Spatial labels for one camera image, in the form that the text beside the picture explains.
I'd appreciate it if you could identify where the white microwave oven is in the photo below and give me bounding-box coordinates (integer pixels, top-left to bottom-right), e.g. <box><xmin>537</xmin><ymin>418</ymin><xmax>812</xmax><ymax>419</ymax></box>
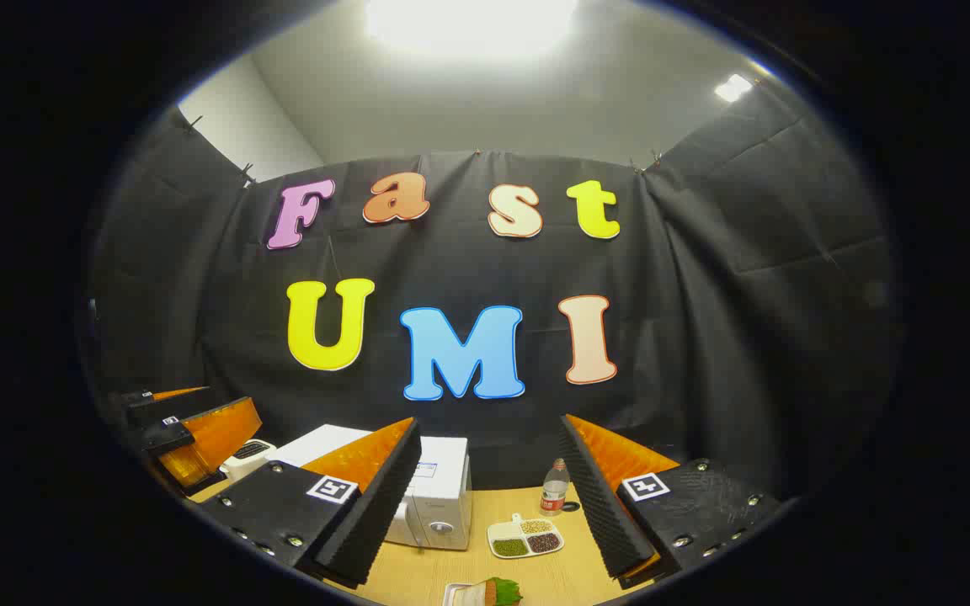
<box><xmin>269</xmin><ymin>423</ymin><xmax>474</xmax><ymax>553</ymax></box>

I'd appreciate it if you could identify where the large ceiling light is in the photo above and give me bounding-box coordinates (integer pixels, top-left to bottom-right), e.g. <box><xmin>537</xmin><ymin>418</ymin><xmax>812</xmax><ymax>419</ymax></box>
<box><xmin>365</xmin><ymin>0</ymin><xmax>580</xmax><ymax>61</ymax></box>

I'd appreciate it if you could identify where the white divided dish of beans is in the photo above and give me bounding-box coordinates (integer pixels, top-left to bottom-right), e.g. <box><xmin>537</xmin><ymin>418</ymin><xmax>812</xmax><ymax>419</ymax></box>
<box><xmin>487</xmin><ymin>513</ymin><xmax>565</xmax><ymax>560</ymax></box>

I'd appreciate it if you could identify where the white toaster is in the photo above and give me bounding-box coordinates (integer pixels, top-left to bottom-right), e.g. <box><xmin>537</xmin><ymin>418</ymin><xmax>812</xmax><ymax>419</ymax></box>
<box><xmin>222</xmin><ymin>438</ymin><xmax>278</xmax><ymax>483</ymax></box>

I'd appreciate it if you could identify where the clear water bottle red label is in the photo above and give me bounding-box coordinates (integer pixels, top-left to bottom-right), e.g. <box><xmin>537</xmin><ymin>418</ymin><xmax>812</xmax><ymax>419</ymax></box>
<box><xmin>540</xmin><ymin>458</ymin><xmax>572</xmax><ymax>516</ymax></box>

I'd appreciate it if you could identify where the small ceiling light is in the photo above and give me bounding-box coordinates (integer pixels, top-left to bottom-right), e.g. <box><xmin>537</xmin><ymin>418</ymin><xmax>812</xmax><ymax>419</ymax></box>
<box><xmin>713</xmin><ymin>73</ymin><xmax>754</xmax><ymax>104</ymax></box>

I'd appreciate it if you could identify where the black backdrop cloth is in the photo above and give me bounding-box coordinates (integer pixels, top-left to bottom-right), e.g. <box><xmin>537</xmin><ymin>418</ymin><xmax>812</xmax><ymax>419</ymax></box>
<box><xmin>85</xmin><ymin>80</ymin><xmax>903</xmax><ymax>499</ymax></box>

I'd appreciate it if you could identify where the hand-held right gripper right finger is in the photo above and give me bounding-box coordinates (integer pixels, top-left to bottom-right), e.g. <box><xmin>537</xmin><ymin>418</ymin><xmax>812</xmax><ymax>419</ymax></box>
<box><xmin>558</xmin><ymin>413</ymin><xmax>782</xmax><ymax>590</ymax></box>

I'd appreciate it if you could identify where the lettuce sandwich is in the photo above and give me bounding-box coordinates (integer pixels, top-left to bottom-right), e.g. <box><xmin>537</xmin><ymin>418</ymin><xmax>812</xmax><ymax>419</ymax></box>
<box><xmin>472</xmin><ymin>577</ymin><xmax>525</xmax><ymax>606</ymax></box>

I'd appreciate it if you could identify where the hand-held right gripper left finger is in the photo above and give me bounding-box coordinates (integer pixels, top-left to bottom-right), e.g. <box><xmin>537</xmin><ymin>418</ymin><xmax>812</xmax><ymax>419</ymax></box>
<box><xmin>199</xmin><ymin>417</ymin><xmax>423</xmax><ymax>590</ymax></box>

